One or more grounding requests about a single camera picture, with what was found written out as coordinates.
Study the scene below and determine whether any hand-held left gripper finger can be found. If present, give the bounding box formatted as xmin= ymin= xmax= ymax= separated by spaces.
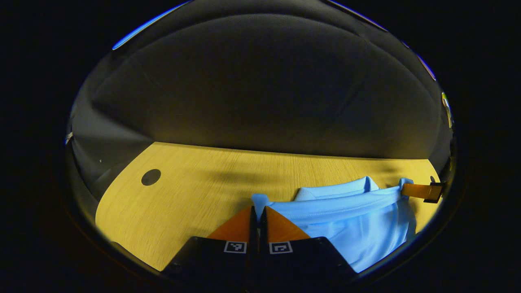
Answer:
xmin=259 ymin=206 xmax=359 ymax=291
xmin=161 ymin=206 xmax=258 ymax=293

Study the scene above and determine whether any light blue T-shirt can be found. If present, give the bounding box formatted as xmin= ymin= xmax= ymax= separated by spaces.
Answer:
xmin=251 ymin=176 xmax=418 ymax=273

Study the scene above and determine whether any black backdrop cloth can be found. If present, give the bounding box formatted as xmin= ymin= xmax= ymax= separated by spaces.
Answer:
xmin=65 ymin=0 xmax=454 ymax=204

